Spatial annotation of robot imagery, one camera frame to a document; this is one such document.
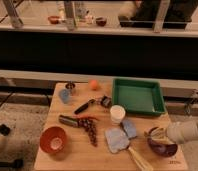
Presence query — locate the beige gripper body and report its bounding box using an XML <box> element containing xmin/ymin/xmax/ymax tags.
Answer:
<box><xmin>149</xmin><ymin>127</ymin><xmax>168</xmax><ymax>144</ymax></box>

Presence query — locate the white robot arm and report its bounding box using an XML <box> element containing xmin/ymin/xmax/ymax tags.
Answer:
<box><xmin>149</xmin><ymin>118</ymin><xmax>198</xmax><ymax>144</ymax></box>

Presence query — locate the purple bowl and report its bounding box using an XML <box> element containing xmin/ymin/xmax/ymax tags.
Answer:
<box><xmin>146</xmin><ymin>126</ymin><xmax>179</xmax><ymax>158</ymax></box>

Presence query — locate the orange bowl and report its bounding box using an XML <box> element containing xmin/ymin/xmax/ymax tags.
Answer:
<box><xmin>40</xmin><ymin>126</ymin><xmax>67</xmax><ymax>154</ymax></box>

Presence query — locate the small blue sponge cloth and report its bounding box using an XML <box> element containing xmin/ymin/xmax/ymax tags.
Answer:
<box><xmin>122</xmin><ymin>119</ymin><xmax>137</xmax><ymax>139</ymax></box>

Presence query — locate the large blue sponge cloth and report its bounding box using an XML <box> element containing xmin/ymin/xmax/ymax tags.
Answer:
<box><xmin>105</xmin><ymin>128</ymin><xmax>130</xmax><ymax>154</ymax></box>

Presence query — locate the green plastic tray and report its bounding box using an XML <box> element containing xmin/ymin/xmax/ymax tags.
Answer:
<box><xmin>112</xmin><ymin>78</ymin><xmax>166</xmax><ymax>116</ymax></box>

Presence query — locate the white cup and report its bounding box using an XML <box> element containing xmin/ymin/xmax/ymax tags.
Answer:
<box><xmin>110</xmin><ymin>105</ymin><xmax>126</xmax><ymax>124</ymax></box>

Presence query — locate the purple grape bunch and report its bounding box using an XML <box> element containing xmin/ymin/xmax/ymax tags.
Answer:
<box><xmin>79</xmin><ymin>119</ymin><xmax>97</xmax><ymax>146</ymax></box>

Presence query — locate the orange ball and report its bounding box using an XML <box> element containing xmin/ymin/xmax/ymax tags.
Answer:
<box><xmin>89</xmin><ymin>80</ymin><xmax>99</xmax><ymax>90</ymax></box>

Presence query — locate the red chili pepper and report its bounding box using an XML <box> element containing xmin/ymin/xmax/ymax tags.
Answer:
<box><xmin>75</xmin><ymin>115</ymin><xmax>99</xmax><ymax>121</ymax></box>

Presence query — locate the light blue small cup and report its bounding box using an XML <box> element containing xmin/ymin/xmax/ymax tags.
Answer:
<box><xmin>59</xmin><ymin>89</ymin><xmax>70</xmax><ymax>104</ymax></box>

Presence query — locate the black handled peeler tool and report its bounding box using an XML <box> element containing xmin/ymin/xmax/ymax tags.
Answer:
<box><xmin>74</xmin><ymin>96</ymin><xmax>112</xmax><ymax>114</ymax></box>

